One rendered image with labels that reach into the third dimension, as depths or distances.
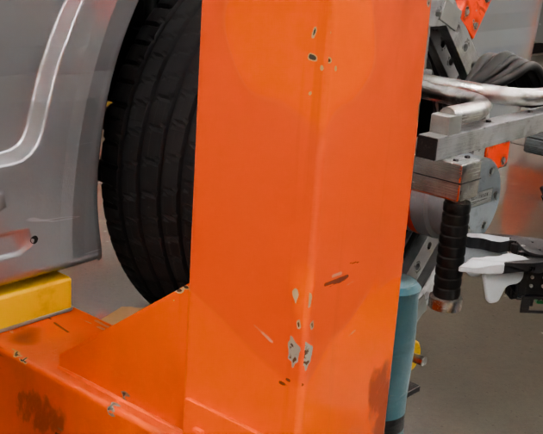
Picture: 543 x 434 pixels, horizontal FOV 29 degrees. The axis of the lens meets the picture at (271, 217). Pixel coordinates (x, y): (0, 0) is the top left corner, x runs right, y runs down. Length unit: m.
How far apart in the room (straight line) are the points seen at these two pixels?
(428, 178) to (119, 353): 0.45
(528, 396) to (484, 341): 0.36
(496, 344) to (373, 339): 2.16
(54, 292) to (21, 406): 0.17
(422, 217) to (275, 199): 0.57
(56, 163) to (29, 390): 0.30
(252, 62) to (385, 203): 0.20
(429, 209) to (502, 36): 0.84
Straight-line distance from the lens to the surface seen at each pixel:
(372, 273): 1.04
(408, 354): 1.51
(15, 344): 1.39
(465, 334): 3.28
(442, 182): 1.33
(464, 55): 1.71
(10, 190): 1.36
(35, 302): 1.44
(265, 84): 0.96
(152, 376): 1.19
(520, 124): 1.49
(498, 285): 1.35
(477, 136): 1.39
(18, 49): 1.36
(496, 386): 2.97
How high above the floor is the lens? 1.25
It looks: 17 degrees down
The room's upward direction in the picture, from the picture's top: 4 degrees clockwise
